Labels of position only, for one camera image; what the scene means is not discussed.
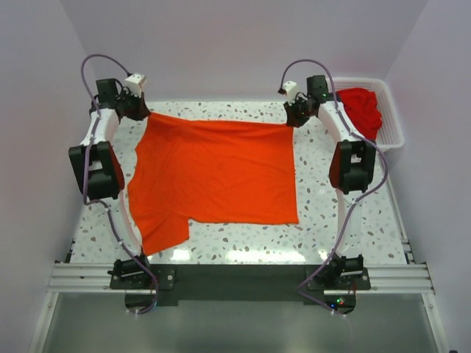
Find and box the red t shirt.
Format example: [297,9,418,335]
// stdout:
[337,88,383,140]

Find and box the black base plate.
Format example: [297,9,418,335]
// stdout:
[108,260,372,313]

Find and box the aluminium frame rail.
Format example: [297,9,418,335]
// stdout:
[46,183,437,296]

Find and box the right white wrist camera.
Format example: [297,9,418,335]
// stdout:
[282,81,300,104]

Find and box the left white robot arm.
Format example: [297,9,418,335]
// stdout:
[68,73,152,290]

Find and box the orange t shirt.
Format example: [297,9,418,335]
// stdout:
[127,113,299,255]

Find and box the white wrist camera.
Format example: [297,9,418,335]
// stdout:
[282,81,300,104]
[124,73,146,97]

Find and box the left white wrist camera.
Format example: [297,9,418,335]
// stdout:
[124,73,146,97]

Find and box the white plastic basket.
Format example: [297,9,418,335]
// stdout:
[333,77,405,152]

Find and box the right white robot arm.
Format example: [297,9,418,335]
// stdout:
[279,75,376,289]

